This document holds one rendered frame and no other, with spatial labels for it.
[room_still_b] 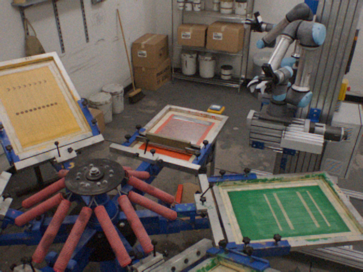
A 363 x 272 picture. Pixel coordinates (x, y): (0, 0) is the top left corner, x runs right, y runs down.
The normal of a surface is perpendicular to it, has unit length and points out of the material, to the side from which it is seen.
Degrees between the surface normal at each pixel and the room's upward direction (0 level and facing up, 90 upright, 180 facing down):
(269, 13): 90
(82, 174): 0
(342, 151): 90
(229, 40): 90
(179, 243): 0
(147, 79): 90
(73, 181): 0
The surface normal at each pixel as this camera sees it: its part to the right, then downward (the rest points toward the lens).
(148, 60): -0.33, 0.51
